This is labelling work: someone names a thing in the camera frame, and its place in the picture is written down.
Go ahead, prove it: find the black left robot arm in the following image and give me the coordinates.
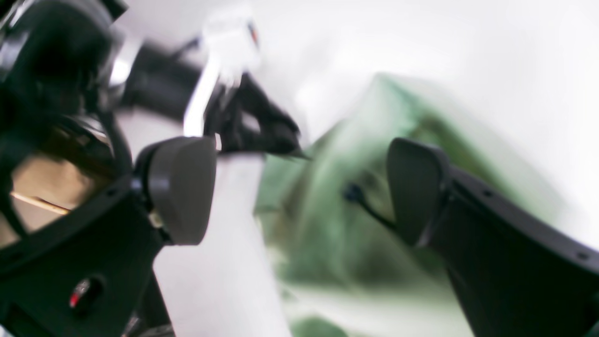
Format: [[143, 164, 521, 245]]
[[1, 0, 301, 237]]

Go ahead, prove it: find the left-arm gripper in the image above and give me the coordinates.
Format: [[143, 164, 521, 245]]
[[119, 42, 302, 157]]

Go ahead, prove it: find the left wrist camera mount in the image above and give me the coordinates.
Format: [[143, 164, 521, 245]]
[[183, 6, 261, 137]]

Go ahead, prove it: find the green T-shirt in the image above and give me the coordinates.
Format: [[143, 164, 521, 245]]
[[254, 74, 567, 337]]

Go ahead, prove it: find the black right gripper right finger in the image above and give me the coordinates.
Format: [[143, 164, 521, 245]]
[[387, 138, 599, 337]]

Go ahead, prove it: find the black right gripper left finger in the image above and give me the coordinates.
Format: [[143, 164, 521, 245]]
[[1, 137, 218, 337]]

